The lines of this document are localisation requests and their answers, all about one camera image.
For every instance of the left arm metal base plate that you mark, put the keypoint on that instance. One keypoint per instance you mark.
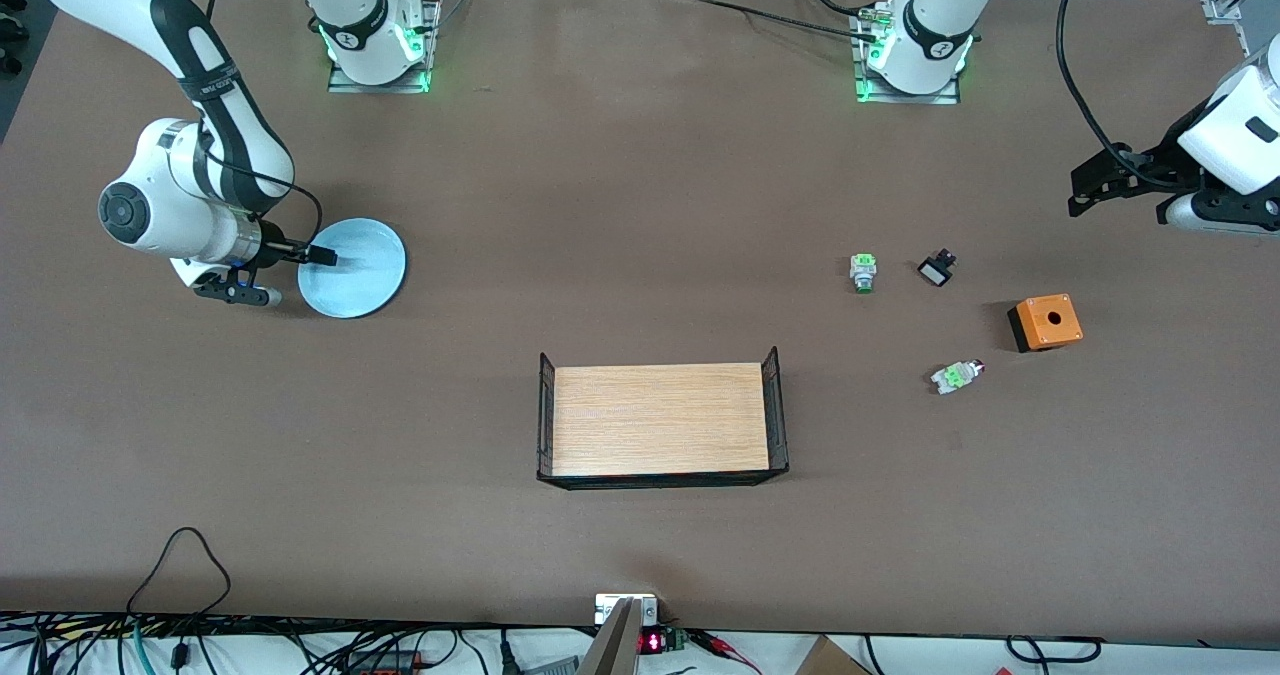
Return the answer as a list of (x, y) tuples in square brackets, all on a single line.
[(905, 98)]

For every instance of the brown cardboard piece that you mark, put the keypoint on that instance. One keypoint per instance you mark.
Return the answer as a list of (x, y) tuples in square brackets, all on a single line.
[(830, 660)]

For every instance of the green white switch sideways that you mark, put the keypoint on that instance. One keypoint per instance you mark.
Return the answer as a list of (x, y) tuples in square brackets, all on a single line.
[(952, 379)]

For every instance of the black office chair base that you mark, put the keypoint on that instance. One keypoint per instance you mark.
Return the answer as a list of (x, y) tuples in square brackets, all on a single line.
[(10, 30)]

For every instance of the black square white-face push button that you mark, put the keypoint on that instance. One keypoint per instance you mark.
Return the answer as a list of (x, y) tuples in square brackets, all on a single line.
[(936, 271)]

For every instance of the light blue round plate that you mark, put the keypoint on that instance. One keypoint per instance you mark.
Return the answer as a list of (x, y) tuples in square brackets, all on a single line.
[(360, 275)]

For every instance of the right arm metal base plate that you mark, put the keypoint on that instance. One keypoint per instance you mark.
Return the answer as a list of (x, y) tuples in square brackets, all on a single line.
[(430, 45)]

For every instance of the orange button enclosure box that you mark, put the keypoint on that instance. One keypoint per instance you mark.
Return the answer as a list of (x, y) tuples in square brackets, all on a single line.
[(1048, 322)]

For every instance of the red LED display module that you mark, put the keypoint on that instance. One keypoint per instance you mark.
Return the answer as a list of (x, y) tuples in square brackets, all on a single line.
[(655, 642)]

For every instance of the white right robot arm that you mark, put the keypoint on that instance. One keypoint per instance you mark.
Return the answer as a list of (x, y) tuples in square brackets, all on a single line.
[(170, 225)]

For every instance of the green push button switch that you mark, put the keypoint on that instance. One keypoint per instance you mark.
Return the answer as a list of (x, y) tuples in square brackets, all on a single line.
[(863, 270)]

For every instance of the metal camera stand bracket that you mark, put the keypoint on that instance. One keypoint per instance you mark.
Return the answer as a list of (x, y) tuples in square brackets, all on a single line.
[(625, 635)]

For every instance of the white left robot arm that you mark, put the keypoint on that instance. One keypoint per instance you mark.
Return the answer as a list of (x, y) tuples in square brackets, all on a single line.
[(1240, 125)]

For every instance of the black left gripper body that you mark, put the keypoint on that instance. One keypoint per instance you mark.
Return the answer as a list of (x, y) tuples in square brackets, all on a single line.
[(1146, 164)]

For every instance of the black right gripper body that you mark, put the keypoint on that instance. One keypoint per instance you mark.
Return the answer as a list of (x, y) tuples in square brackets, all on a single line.
[(273, 250)]

